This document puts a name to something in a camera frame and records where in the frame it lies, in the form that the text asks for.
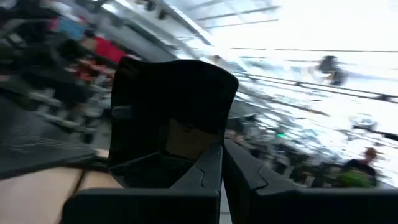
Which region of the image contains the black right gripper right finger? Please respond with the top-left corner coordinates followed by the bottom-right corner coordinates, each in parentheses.
top-left (222, 138), bottom-right (398, 224)

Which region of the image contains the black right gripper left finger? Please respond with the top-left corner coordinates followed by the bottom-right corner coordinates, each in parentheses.
top-left (61, 142), bottom-right (223, 224)

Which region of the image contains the black scalloped square mini plate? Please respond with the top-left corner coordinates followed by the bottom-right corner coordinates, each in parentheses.
top-left (108, 57), bottom-right (239, 189)

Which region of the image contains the person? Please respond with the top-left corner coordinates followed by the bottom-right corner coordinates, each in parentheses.
top-left (340, 147), bottom-right (379, 189)

